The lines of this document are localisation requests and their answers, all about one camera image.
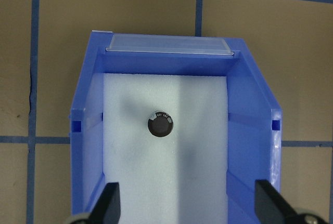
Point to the dark brown capacitor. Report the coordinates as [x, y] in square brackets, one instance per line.
[160, 124]

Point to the blue plastic bin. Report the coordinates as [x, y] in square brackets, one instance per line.
[254, 119]

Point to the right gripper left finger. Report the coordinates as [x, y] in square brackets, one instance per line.
[108, 208]

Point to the clear label holder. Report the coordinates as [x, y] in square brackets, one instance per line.
[169, 44]

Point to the white foam pad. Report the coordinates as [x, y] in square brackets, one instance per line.
[179, 178]

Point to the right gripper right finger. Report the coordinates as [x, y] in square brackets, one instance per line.
[271, 208]

